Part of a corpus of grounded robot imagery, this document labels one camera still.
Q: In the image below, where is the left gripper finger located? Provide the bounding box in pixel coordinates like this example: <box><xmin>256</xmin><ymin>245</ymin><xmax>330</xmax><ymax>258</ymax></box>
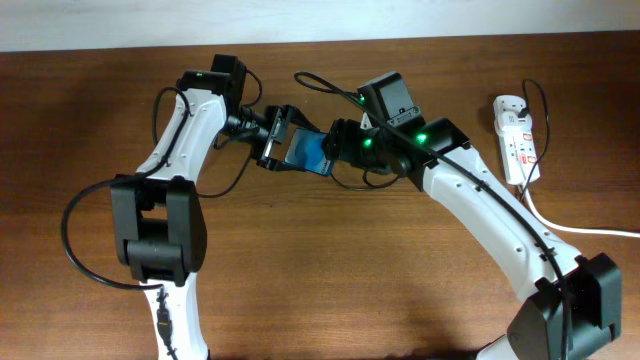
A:
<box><xmin>284</xmin><ymin>105</ymin><xmax>320</xmax><ymax>132</ymax></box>
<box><xmin>259</xmin><ymin>157</ymin><xmax>305</xmax><ymax>172</ymax></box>

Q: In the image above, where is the blue Samsung Galaxy smartphone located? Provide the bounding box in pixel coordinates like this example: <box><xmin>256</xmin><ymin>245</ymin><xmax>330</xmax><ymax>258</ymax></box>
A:
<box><xmin>284</xmin><ymin>128</ymin><xmax>334</xmax><ymax>177</ymax></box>

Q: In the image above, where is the black USB charging cable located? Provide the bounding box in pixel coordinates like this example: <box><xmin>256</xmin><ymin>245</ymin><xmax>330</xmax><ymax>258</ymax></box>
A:
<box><xmin>329</xmin><ymin>78</ymin><xmax>551</xmax><ymax>204</ymax></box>

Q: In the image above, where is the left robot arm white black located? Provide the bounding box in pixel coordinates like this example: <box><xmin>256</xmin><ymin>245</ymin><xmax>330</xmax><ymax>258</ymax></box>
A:
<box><xmin>110</xmin><ymin>54</ymin><xmax>315</xmax><ymax>359</ymax></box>

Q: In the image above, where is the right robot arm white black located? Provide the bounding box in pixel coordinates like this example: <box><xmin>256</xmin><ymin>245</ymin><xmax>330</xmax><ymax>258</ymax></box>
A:
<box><xmin>325</xmin><ymin>72</ymin><xmax>622</xmax><ymax>359</ymax></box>

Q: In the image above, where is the white USB charger plug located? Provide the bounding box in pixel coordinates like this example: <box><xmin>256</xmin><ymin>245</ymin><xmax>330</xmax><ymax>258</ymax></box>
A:
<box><xmin>494</xmin><ymin>111</ymin><xmax>532</xmax><ymax>137</ymax></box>

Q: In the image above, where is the white power strip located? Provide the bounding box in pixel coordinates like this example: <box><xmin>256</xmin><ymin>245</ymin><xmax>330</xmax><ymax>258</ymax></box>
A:
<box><xmin>493</xmin><ymin>95</ymin><xmax>540</xmax><ymax>186</ymax></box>

